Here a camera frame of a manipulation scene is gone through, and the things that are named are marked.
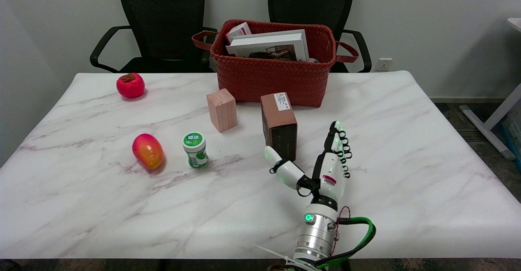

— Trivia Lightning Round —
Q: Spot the green black cable bundle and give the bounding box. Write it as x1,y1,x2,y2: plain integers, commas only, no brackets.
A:
267,216,376,271

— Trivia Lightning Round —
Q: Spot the red woven basket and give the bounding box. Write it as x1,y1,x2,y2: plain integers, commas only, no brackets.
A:
191,19,360,108

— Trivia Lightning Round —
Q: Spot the red persimmon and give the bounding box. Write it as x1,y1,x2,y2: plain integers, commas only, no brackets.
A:
116,73,146,99

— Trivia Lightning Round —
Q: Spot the brown paper box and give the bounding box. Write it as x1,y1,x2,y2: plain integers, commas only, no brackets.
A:
260,92,298,162

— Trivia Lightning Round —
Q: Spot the white book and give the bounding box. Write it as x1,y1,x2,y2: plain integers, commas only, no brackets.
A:
225,29,311,62

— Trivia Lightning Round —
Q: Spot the white zip tie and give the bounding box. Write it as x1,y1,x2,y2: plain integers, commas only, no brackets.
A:
254,245,322,271

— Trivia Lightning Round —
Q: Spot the light wooden block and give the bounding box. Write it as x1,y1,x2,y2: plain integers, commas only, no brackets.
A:
206,88,238,133

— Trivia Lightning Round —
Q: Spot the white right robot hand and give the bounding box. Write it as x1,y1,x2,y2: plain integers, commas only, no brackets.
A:
264,120,353,209

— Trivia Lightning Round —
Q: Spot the black mesh office chair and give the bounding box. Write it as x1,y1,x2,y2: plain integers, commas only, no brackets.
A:
267,0,372,73
90,0,218,73

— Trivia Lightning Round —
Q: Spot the green gum bottle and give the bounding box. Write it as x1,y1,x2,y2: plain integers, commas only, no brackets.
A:
182,131,209,168

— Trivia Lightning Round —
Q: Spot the white desk frame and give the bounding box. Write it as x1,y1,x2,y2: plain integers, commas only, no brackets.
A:
459,17,521,161

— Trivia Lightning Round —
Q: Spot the small pink white box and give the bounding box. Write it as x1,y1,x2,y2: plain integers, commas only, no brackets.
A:
225,22,253,44

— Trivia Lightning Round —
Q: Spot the blue storage bin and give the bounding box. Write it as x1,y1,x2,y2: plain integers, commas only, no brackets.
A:
501,100,521,170

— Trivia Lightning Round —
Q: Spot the red yellow mango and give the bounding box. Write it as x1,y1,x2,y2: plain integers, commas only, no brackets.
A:
131,133,164,170

